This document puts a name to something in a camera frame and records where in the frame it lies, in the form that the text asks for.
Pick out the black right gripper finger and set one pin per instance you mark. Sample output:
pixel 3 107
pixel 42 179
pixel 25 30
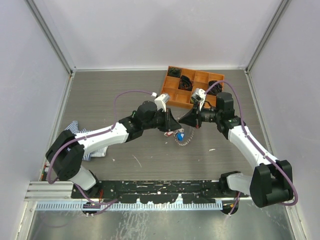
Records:
pixel 192 114
pixel 191 121

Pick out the blue yellow rolled belt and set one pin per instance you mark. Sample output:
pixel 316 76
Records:
pixel 195 98

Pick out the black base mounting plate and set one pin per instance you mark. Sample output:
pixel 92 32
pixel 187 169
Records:
pixel 159 191

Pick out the red plastic key tag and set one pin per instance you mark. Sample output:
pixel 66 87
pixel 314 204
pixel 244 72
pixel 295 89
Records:
pixel 169 133

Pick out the black rolled belt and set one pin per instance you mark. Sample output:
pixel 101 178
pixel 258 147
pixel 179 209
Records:
pixel 174 72
pixel 218 88
pixel 185 83

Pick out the aluminium frame rail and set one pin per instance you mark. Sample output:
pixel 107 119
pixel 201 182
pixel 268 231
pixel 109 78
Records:
pixel 43 191

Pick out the black rolled belt back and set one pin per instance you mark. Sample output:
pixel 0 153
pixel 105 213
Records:
pixel 174 72

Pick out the silver key with blue tag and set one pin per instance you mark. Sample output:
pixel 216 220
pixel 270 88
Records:
pixel 179 135

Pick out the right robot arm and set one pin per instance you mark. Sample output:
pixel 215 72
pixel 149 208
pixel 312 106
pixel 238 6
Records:
pixel 272 179

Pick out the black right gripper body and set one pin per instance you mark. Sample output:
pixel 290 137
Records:
pixel 207 115

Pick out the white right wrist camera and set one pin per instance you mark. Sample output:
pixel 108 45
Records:
pixel 202 94

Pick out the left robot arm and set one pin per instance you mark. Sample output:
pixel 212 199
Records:
pixel 66 154

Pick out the large metal disc keyring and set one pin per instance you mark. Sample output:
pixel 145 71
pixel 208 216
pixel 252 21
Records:
pixel 188 135

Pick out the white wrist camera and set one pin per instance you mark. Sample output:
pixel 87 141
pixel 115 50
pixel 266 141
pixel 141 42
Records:
pixel 202 94
pixel 161 101

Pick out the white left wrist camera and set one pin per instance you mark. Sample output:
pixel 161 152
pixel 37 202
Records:
pixel 161 101

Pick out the black rolled belt middle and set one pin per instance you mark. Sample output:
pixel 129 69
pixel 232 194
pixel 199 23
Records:
pixel 185 83

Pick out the orange wooden compartment tray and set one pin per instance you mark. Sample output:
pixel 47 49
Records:
pixel 180 98

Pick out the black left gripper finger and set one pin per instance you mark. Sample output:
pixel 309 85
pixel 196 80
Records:
pixel 169 118
pixel 173 127

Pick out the slotted cable duct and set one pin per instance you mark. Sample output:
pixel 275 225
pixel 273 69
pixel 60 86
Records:
pixel 82 205

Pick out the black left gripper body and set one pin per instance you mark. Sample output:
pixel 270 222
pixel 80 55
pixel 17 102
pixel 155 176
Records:
pixel 159 120

